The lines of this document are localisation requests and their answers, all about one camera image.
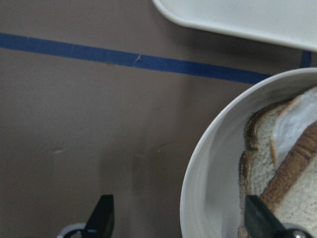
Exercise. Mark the bread slice under egg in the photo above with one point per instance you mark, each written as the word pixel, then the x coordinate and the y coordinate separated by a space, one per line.
pixel 257 173

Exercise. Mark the fried egg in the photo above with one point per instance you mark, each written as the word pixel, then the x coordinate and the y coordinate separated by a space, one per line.
pixel 290 124

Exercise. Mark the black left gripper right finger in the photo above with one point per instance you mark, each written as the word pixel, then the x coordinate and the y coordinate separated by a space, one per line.
pixel 260 221

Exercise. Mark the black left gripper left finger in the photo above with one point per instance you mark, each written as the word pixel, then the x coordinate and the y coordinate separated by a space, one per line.
pixel 101 222

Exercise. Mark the bread slice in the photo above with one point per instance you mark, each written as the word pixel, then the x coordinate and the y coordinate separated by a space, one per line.
pixel 291 194
pixel 257 173

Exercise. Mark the cream bear tray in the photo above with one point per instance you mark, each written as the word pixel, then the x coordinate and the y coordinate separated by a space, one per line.
pixel 290 23

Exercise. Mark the round cream plate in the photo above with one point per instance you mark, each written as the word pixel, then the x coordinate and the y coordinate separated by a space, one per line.
pixel 209 202

